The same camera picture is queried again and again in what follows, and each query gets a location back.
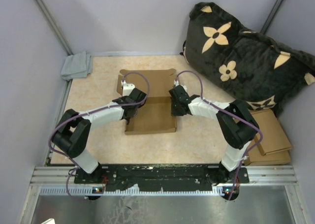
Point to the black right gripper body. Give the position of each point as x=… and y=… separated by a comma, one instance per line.
x=175, y=111

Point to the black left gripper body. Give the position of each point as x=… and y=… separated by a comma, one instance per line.
x=135, y=112

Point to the brown cardboard box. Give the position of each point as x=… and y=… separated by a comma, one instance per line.
x=155, y=115

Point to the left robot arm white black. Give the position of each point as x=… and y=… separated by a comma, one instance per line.
x=72, y=132

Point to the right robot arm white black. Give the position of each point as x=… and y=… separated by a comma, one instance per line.
x=236, y=122

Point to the grey folded cloth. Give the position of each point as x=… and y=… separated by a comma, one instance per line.
x=77, y=66

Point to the black plush flower pillow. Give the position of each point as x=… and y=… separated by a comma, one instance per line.
x=246, y=64

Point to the stack of flat cardboard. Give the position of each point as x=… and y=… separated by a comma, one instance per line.
x=275, y=145

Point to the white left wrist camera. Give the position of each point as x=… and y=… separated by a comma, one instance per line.
x=127, y=88

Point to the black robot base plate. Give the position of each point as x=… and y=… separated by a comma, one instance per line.
x=162, y=177

